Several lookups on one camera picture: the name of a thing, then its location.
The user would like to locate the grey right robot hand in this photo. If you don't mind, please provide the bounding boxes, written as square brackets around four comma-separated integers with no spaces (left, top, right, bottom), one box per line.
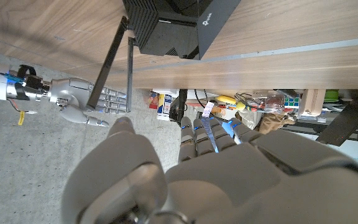
[6,74,129,128]

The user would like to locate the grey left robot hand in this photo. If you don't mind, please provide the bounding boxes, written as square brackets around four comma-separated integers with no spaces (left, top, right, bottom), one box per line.
[61,115,358,224]

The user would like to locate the black router with antennas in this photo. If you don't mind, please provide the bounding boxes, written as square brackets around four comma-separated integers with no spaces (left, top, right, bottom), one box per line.
[86,0,242,113]

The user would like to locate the yellow banana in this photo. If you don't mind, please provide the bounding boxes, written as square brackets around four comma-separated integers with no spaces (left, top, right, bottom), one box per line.
[215,95,237,105]

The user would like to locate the white canister blue label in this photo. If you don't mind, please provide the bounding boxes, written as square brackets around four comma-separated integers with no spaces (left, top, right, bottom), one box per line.
[156,91,173,121]

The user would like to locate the clear plastic jar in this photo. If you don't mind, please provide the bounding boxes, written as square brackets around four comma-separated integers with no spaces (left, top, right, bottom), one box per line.
[264,91,287,113]

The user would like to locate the rubik's cube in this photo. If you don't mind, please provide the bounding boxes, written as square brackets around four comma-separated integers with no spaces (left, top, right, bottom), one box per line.
[283,96,300,109]

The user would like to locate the beige wooden block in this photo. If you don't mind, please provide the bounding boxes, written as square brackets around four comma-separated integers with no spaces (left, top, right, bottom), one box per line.
[298,89,326,118]

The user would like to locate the green cup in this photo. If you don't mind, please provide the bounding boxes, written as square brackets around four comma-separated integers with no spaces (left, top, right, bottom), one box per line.
[324,89,340,103]

